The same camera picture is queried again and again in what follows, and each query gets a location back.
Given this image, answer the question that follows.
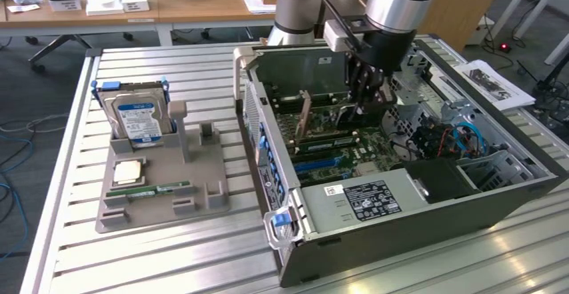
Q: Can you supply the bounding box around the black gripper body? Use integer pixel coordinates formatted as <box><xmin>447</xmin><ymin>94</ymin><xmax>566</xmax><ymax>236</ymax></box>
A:
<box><xmin>358</xmin><ymin>29</ymin><xmax>418</xmax><ymax>74</ymax></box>

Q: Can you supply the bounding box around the perforated metal drive cage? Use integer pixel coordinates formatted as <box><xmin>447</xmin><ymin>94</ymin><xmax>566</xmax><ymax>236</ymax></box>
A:
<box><xmin>390</xmin><ymin>50</ymin><xmax>450</xmax><ymax>118</ymax></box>

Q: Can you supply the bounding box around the green RAM stick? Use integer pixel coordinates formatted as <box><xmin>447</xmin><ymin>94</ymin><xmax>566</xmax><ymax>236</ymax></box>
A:
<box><xmin>105</xmin><ymin>181</ymin><xmax>192</xmax><ymax>197</ymax></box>
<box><xmin>290</xmin><ymin>137</ymin><xmax>358</xmax><ymax>155</ymax></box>

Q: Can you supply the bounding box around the brown wooden cabinet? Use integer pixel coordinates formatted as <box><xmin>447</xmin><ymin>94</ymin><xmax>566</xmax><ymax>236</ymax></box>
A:
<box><xmin>417</xmin><ymin>0</ymin><xmax>510</xmax><ymax>52</ymax></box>

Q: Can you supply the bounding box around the blue expansion slot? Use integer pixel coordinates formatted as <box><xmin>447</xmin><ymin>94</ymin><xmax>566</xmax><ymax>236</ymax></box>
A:
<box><xmin>294</xmin><ymin>158</ymin><xmax>342</xmax><ymax>174</ymax></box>

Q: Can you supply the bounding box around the printed paper stack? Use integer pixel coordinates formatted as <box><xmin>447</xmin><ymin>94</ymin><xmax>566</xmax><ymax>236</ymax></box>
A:
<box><xmin>437</xmin><ymin>59</ymin><xmax>538</xmax><ymax>111</ymax></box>

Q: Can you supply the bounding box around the loose papers pile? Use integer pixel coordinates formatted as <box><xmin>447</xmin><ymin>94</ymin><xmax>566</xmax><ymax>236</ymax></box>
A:
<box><xmin>238</xmin><ymin>0</ymin><xmax>277</xmax><ymax>15</ymax></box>

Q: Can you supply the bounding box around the metal disk bay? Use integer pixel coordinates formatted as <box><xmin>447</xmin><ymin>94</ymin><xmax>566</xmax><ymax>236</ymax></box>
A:
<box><xmin>455</xmin><ymin>150</ymin><xmax>534</xmax><ymax>191</ymax></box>

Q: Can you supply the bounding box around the grey power supply unit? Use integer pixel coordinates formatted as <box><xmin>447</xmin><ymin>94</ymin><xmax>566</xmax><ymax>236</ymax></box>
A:
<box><xmin>298</xmin><ymin>168</ymin><xmax>431</xmax><ymax>235</ymax></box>

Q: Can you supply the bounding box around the wooden desk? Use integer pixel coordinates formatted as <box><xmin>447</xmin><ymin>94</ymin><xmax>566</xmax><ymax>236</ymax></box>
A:
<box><xmin>157</xmin><ymin>0</ymin><xmax>285</xmax><ymax>47</ymax></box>
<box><xmin>0</xmin><ymin>0</ymin><xmax>161</xmax><ymax>73</ymax></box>

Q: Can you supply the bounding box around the grey open PC case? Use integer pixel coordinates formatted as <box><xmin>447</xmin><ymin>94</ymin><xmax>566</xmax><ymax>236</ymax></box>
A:
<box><xmin>232</xmin><ymin>37</ymin><xmax>559</xmax><ymax>288</ymax></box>

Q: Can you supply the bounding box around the grey plastic parts rack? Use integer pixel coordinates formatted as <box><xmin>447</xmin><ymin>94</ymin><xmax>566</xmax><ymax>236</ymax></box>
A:
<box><xmin>94</xmin><ymin>99</ymin><xmax>232</xmax><ymax>235</ymax></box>

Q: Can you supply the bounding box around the silver hard disk blue label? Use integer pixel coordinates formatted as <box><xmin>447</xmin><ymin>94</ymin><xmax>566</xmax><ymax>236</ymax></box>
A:
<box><xmin>97</xmin><ymin>83</ymin><xmax>172</xmax><ymax>149</ymax></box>

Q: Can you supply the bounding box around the blue disk caddy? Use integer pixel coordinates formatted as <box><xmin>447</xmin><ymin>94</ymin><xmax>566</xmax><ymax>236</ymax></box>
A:
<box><xmin>90</xmin><ymin>79</ymin><xmax>173</xmax><ymax>141</ymax></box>

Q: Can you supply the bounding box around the plain white box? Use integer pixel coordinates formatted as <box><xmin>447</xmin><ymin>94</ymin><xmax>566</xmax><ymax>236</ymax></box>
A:
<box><xmin>120</xmin><ymin>0</ymin><xmax>149</xmax><ymax>13</ymax></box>

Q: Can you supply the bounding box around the silver CPU chip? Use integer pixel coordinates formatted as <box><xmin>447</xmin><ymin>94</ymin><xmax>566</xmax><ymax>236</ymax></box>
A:
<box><xmin>110</xmin><ymin>160</ymin><xmax>145</xmax><ymax>185</ymax></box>

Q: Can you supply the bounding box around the white box with tape roll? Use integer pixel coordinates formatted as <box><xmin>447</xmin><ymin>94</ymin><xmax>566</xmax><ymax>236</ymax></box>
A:
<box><xmin>84</xmin><ymin>0</ymin><xmax>124</xmax><ymax>17</ymax></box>

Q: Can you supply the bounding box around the white box black top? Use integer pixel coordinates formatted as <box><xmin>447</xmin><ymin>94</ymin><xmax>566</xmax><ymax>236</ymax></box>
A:
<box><xmin>44</xmin><ymin>0</ymin><xmax>82</xmax><ymax>13</ymax></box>

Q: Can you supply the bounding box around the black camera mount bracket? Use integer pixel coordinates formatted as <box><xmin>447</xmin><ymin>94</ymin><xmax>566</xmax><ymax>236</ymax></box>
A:
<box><xmin>343</xmin><ymin>14</ymin><xmax>379</xmax><ymax>35</ymax></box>

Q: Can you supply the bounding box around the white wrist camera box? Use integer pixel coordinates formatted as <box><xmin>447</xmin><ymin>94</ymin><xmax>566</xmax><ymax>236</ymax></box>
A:
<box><xmin>322</xmin><ymin>19</ymin><xmax>357</xmax><ymax>52</ymax></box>

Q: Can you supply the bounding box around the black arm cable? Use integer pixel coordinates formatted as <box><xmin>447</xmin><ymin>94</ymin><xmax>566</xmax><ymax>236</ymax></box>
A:
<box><xmin>309</xmin><ymin>0</ymin><xmax>375</xmax><ymax>52</ymax></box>

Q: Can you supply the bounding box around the red wire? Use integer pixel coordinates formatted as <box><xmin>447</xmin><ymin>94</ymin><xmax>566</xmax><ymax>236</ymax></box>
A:
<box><xmin>437</xmin><ymin>126</ymin><xmax>450</xmax><ymax>157</ymax></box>

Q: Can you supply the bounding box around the blue SATA wire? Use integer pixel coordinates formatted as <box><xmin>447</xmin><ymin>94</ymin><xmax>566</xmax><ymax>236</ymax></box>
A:
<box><xmin>455</xmin><ymin>121</ymin><xmax>489</xmax><ymax>157</ymax></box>

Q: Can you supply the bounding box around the white desk frame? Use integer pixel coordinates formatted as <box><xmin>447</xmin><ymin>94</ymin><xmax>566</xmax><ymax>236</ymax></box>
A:
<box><xmin>487</xmin><ymin>0</ymin><xmax>569</xmax><ymax>67</ymax></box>

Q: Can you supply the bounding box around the blue floor cable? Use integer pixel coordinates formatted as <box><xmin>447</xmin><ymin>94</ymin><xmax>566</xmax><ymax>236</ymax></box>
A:
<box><xmin>0</xmin><ymin>133</ymin><xmax>36</xmax><ymax>261</ymax></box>

